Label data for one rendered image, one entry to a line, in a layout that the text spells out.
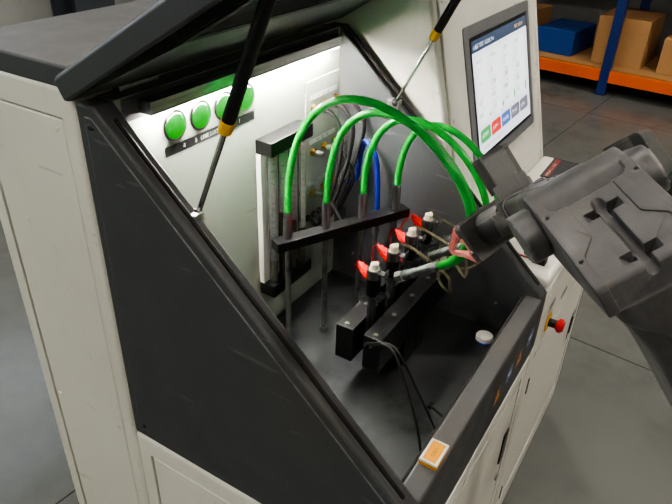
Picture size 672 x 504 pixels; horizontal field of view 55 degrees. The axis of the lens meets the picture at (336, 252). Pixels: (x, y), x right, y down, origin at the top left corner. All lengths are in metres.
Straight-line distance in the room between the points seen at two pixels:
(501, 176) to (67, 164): 0.65
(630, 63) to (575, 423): 4.43
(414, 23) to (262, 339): 0.77
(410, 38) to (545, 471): 1.56
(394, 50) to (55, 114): 0.73
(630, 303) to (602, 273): 0.03
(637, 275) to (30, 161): 0.94
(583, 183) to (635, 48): 5.99
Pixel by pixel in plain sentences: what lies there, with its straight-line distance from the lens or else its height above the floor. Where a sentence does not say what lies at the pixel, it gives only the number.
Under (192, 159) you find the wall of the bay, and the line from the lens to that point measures 1.13.
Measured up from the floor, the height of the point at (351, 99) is 1.42.
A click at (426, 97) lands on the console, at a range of 1.43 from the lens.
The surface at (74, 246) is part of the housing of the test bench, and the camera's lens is 1.16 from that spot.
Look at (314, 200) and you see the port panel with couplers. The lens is 1.50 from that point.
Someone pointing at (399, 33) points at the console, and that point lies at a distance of 1.43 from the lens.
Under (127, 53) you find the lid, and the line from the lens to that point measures 0.85.
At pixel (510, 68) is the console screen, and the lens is 1.81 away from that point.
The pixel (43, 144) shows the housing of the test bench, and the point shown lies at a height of 1.36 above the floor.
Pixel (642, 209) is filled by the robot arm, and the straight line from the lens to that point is 0.47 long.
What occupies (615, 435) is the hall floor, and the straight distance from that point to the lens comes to 2.63.
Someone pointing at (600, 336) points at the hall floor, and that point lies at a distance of 3.07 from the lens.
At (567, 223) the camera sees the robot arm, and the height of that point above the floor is 1.54.
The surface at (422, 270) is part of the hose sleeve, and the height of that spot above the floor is 1.14.
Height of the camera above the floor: 1.75
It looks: 32 degrees down
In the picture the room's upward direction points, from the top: 2 degrees clockwise
